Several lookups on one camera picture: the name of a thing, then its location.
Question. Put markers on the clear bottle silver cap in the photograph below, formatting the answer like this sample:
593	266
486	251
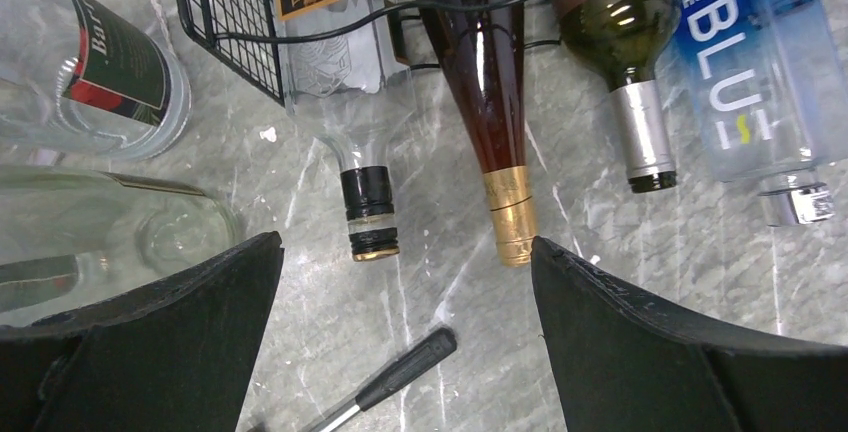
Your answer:
77	77

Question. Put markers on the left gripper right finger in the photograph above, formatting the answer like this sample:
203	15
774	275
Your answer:
626	359

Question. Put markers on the blue square dash bottle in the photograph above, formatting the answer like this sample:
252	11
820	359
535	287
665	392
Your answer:
770	95

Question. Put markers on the dark wine bottle gold cap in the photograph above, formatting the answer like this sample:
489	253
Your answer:
481	55

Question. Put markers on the blue tinted clear bottle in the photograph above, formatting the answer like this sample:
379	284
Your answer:
75	237

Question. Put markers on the lower bottle silver cap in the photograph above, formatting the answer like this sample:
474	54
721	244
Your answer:
621	41

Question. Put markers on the small black hammer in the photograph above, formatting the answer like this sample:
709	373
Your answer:
425	355

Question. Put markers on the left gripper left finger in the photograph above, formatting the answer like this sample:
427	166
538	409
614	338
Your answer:
176	354

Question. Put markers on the bottle black gold cap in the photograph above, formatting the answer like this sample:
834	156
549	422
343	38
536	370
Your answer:
352	92

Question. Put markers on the black wire wine rack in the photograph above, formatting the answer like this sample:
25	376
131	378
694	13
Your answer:
246	35

